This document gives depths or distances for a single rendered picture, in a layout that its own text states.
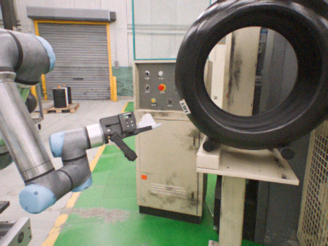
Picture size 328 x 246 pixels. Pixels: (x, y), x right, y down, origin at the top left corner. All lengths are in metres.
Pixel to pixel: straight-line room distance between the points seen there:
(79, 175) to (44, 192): 0.13
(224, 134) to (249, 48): 0.52
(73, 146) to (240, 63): 0.88
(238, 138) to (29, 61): 0.71
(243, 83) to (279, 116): 0.24
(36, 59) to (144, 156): 1.23
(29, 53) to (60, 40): 9.76
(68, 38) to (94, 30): 1.08
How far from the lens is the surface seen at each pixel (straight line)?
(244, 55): 1.23
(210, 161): 0.92
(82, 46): 10.26
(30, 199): 0.66
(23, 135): 0.66
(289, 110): 1.14
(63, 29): 10.52
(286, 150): 0.92
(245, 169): 0.98
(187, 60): 0.85
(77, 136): 0.73
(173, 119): 1.65
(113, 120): 0.76
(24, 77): 0.80
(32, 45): 0.77
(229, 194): 1.41
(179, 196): 1.87
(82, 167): 0.75
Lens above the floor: 1.19
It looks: 13 degrees down
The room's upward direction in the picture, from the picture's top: straight up
